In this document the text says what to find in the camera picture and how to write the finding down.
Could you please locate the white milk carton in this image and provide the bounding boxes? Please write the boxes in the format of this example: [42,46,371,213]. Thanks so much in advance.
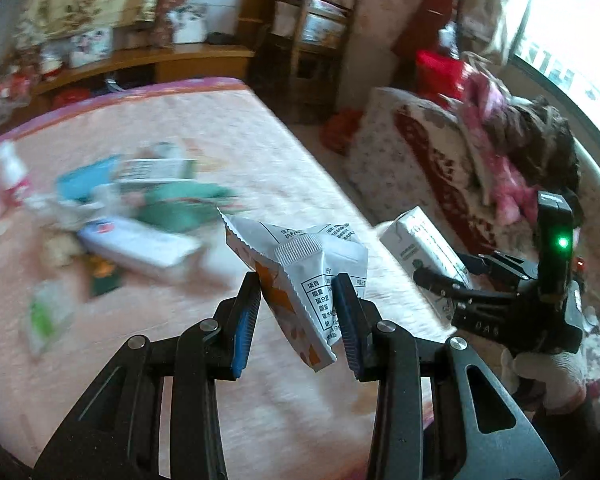
[379,205,475,326]

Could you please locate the dark green snack packet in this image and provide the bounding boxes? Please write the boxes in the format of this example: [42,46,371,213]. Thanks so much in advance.
[85,254,123,298]

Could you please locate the white orange snack wrapper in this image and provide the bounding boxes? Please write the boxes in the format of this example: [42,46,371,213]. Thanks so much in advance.
[222,214,368,372]

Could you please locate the green plush toy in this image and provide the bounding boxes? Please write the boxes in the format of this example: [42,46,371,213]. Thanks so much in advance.
[134,181,237,233]

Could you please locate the blue snack bag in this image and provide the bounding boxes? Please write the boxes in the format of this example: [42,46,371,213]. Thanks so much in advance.
[56,155,121,203]

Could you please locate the white green medicine box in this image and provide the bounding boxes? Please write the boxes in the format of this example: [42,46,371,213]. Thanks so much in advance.
[116,158,196,184]

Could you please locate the right hand white glove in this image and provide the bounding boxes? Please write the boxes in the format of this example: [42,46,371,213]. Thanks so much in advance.
[501,349,586,415]

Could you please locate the floral patterned sofa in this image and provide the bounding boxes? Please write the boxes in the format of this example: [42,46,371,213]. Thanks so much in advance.
[347,88,600,420]

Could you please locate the dark brown clothes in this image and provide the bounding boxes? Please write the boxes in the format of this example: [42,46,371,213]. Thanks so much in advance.
[484,96,581,194]

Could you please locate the green white small wrapper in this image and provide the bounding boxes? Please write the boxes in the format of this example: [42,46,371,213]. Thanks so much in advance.
[21,280,76,359]

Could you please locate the pink clothes pile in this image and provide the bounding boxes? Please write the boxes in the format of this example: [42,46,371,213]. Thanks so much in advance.
[451,70,538,226]

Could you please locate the white blue tube package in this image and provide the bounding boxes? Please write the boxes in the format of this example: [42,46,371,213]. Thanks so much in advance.
[76,217,202,284]

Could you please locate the red box stack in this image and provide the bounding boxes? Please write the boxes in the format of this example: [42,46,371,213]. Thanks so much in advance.
[391,0,463,90]

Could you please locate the pink quilted mattress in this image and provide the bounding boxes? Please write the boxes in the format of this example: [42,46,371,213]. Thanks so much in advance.
[0,82,445,479]

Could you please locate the wooden chair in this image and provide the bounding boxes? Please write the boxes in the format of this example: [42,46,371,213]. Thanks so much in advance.
[248,0,361,124]

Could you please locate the white pill bottle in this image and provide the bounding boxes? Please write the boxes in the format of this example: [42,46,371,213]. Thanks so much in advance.
[0,141,31,206]

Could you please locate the wooden low cabinet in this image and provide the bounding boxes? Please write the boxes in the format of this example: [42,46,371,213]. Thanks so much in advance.
[12,44,254,124]

